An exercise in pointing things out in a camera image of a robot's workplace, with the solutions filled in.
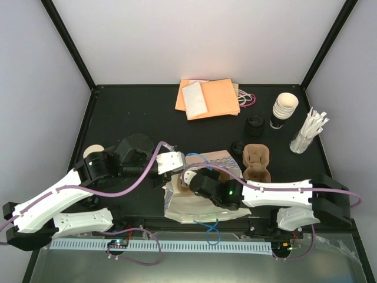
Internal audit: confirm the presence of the brown cardboard cup carrier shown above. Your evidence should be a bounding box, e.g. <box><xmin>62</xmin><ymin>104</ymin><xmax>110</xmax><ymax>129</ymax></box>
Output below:
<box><xmin>242</xmin><ymin>144</ymin><xmax>271</xmax><ymax>183</ymax></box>

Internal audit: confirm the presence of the single black cup lid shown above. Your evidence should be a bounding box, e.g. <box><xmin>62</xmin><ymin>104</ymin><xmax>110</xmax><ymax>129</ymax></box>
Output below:
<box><xmin>230</xmin><ymin>141</ymin><xmax>246</xmax><ymax>156</ymax></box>

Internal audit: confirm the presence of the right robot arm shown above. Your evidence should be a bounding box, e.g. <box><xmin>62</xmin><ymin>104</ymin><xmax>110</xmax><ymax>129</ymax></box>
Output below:
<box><xmin>183</xmin><ymin>168</ymin><xmax>351</xmax><ymax>238</ymax></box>

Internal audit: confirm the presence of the stack of black lids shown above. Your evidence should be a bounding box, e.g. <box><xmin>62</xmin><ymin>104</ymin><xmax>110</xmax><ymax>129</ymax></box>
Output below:
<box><xmin>244</xmin><ymin>114</ymin><xmax>264</xmax><ymax>137</ymax></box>

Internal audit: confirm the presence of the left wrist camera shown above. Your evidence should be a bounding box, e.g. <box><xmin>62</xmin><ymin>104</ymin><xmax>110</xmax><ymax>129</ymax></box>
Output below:
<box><xmin>156</xmin><ymin>152</ymin><xmax>186</xmax><ymax>175</ymax></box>

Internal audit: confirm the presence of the stack of paper cups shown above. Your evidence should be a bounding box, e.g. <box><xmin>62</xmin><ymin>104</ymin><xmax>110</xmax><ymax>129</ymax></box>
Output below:
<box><xmin>269</xmin><ymin>93</ymin><xmax>299</xmax><ymax>129</ymax></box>

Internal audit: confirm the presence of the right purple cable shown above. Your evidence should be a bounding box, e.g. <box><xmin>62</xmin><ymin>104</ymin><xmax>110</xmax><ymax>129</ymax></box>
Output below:
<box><xmin>180</xmin><ymin>164</ymin><xmax>362</xmax><ymax>209</ymax></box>

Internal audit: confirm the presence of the blue checkered paper bag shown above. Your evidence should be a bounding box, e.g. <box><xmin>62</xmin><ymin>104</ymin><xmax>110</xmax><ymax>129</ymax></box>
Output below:
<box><xmin>163</xmin><ymin>149</ymin><xmax>253</xmax><ymax>245</ymax></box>

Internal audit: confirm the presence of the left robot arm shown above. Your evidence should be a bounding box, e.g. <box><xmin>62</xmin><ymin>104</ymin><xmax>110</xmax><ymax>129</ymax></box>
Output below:
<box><xmin>1</xmin><ymin>134</ymin><xmax>186</xmax><ymax>251</ymax></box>

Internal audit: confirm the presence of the stack of orange paper bags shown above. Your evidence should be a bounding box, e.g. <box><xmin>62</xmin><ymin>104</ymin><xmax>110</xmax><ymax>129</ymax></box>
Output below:
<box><xmin>175</xmin><ymin>78</ymin><xmax>256</xmax><ymax>120</ymax></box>

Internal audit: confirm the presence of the jar of wrapped straws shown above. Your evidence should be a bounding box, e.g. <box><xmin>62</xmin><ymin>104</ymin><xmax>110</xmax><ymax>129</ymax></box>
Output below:
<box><xmin>289</xmin><ymin>107</ymin><xmax>329</xmax><ymax>154</ymax></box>

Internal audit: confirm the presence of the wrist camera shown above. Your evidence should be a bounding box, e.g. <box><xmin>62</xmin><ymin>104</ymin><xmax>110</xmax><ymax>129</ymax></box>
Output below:
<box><xmin>182</xmin><ymin>171</ymin><xmax>197</xmax><ymax>187</ymax></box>
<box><xmin>156</xmin><ymin>152</ymin><xmax>186</xmax><ymax>175</ymax></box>

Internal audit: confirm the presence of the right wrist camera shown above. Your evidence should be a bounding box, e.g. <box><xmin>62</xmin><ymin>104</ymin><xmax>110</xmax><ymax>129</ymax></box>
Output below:
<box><xmin>182</xmin><ymin>171</ymin><xmax>197</xmax><ymax>187</ymax></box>

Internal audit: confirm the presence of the purple cable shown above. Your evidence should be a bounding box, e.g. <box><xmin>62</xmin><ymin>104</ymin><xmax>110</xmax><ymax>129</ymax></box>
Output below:
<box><xmin>0</xmin><ymin>141</ymin><xmax>177</xmax><ymax>247</ymax></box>
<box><xmin>180</xmin><ymin>164</ymin><xmax>362</xmax><ymax>209</ymax></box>

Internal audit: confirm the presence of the white paper cup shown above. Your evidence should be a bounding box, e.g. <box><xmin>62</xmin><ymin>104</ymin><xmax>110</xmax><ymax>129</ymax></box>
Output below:
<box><xmin>82</xmin><ymin>144</ymin><xmax>104</xmax><ymax>158</ymax></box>

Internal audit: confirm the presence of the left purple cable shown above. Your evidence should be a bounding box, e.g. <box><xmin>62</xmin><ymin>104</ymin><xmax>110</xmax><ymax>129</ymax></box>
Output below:
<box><xmin>0</xmin><ymin>141</ymin><xmax>177</xmax><ymax>247</ymax></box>

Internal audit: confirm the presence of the white slotted cable duct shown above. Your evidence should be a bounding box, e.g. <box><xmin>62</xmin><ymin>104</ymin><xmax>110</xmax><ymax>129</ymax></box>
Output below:
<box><xmin>49</xmin><ymin>238</ymin><xmax>272</xmax><ymax>255</ymax></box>

